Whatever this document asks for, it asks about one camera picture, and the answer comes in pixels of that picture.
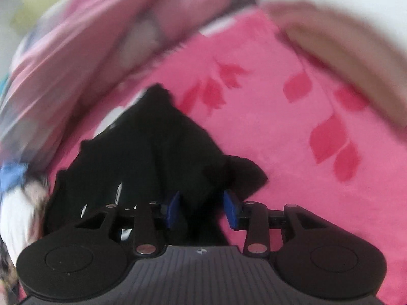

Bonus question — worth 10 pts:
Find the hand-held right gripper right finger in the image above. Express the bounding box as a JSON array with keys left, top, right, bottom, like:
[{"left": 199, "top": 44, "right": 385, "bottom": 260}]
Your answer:
[{"left": 223, "top": 191, "right": 331, "bottom": 258}]

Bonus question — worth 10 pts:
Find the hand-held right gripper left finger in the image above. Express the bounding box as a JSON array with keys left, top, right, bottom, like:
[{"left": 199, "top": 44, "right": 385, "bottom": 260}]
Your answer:
[{"left": 75, "top": 192, "right": 182, "bottom": 258}]

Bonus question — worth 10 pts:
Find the black t-shirt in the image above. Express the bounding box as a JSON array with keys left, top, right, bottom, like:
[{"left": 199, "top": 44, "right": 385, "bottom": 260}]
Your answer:
[{"left": 43, "top": 84, "right": 269, "bottom": 248}]

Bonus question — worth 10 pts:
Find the pink flower-print blanket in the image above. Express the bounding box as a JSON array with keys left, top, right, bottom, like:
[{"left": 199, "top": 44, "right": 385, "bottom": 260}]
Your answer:
[{"left": 48, "top": 8, "right": 407, "bottom": 305}]

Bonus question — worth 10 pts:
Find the white crumpled garment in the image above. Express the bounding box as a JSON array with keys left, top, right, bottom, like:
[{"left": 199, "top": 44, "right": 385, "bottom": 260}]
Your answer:
[{"left": 0, "top": 181, "right": 48, "bottom": 261}]

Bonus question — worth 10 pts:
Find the light blue garment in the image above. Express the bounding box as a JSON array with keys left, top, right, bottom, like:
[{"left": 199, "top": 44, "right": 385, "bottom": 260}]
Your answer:
[{"left": 0, "top": 162, "right": 31, "bottom": 194}]

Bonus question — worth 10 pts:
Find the pink floral quilt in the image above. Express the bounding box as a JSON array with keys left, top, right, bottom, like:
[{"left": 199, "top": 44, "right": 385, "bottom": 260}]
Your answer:
[{"left": 0, "top": 0, "right": 264, "bottom": 172}]

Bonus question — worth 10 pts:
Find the beige folded garment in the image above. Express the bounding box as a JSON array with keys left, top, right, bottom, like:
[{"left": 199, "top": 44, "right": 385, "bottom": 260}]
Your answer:
[{"left": 283, "top": 22, "right": 407, "bottom": 143}]

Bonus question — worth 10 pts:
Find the pale yellow wardrobe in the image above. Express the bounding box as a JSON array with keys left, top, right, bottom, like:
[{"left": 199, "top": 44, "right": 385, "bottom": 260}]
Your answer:
[{"left": 9, "top": 0, "right": 77, "bottom": 34}]

